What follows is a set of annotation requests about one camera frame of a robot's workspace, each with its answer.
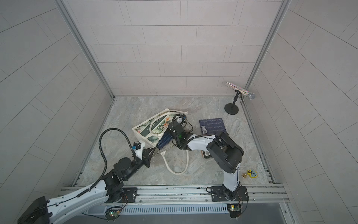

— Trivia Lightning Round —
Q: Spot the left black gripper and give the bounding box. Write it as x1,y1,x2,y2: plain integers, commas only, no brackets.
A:
124,147,157,182

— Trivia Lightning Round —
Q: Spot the floral canvas tote bag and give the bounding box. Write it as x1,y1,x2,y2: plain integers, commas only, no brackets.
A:
132,108,191,175

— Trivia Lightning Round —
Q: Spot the black marbled thick book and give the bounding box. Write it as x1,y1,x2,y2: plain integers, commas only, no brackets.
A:
201,151,212,159

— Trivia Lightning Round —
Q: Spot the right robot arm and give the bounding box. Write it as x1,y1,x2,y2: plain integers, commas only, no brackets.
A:
168,114,249,202

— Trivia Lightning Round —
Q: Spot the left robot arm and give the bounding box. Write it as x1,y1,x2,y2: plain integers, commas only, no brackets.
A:
17,128,155,224

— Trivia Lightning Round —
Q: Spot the stack of blue books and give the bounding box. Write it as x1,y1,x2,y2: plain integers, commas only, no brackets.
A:
156,129,172,150

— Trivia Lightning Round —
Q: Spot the left circuit board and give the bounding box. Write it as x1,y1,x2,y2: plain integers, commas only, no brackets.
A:
104,206,123,222

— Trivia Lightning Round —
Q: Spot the circuit board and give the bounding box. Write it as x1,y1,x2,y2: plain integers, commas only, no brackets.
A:
227,203,242,218
104,206,123,222

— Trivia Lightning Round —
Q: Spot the black microphone stand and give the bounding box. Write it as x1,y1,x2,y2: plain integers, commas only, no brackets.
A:
224,90,242,115

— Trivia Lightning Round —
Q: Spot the right circuit board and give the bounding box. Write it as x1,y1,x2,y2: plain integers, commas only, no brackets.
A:
227,203,242,218

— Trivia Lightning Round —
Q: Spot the small yellow blue toy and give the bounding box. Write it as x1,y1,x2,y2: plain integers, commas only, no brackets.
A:
241,169,258,178

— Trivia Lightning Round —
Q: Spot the glitter microphone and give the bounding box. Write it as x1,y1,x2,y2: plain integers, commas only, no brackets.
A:
225,82,255,100

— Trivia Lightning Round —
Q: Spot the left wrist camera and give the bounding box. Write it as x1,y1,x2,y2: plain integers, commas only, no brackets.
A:
131,141,145,160

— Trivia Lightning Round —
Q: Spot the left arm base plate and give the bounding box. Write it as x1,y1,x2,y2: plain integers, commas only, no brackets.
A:
107,187,138,203

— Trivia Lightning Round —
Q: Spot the aluminium mounting rail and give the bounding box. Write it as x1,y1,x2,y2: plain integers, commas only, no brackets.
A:
45,181,289,224

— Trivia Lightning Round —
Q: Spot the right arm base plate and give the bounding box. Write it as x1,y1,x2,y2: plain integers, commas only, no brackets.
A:
207,185,249,202

